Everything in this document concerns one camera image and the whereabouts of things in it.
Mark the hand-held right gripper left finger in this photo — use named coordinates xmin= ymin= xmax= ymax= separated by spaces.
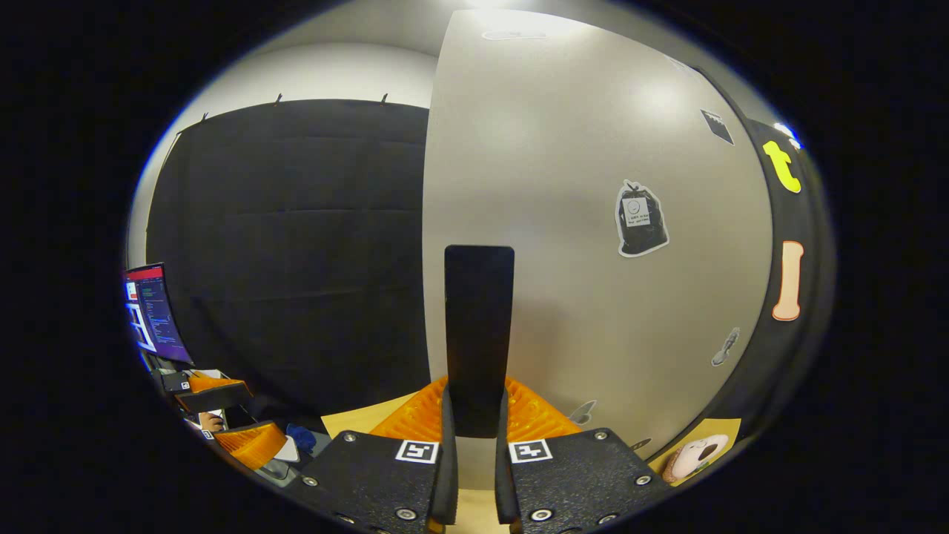
xmin=285 ymin=375 xmax=459 ymax=534

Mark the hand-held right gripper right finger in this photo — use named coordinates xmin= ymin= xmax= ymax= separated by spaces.
xmin=495 ymin=375 xmax=672 ymax=534

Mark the black cabinet door handle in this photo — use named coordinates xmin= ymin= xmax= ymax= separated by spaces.
xmin=443 ymin=245 xmax=516 ymax=439

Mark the grey cabinet door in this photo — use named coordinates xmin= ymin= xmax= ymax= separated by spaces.
xmin=420 ymin=7 xmax=776 ymax=492

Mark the blue cloth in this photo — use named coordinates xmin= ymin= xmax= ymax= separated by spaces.
xmin=285 ymin=423 xmax=319 ymax=455

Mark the computer monitor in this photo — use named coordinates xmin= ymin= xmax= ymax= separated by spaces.
xmin=123 ymin=263 xmax=196 ymax=366

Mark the black backdrop cloth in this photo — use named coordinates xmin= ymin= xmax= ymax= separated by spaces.
xmin=145 ymin=98 xmax=433 ymax=418

